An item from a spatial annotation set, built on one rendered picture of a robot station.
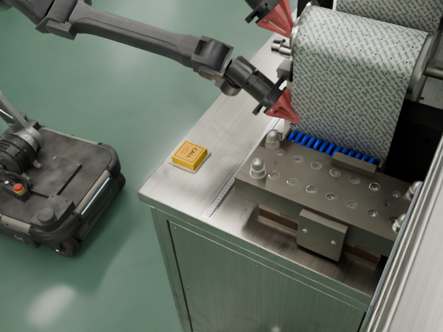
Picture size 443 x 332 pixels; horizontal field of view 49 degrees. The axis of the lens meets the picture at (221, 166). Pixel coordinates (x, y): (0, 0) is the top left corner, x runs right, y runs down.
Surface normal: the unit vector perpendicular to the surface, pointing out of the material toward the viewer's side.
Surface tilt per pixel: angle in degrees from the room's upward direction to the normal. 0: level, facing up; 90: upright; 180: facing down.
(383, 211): 0
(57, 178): 0
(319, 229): 90
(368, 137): 90
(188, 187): 0
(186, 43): 24
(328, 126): 90
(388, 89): 90
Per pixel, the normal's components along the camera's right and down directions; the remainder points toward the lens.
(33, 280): -0.05, -0.67
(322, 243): -0.50, 0.66
